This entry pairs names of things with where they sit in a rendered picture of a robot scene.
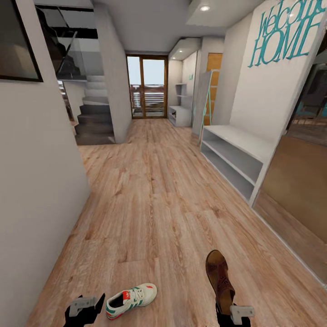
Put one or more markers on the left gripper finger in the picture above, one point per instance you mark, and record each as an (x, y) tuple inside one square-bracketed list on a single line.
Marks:
[(98, 305)]

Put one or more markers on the gym shoe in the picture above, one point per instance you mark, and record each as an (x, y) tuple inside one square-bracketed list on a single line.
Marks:
[(141, 296)]

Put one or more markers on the standing mirror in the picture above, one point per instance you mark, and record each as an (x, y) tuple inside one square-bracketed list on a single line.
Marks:
[(200, 108)]

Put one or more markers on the sandal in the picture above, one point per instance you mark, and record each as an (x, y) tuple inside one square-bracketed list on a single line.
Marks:
[(217, 273)]

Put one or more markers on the door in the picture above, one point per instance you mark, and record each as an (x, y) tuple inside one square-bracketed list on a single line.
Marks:
[(213, 64), (148, 80)]

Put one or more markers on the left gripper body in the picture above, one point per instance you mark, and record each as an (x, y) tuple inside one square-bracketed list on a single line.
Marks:
[(85, 316)]

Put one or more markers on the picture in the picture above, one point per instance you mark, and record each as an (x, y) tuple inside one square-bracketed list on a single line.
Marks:
[(17, 60)]

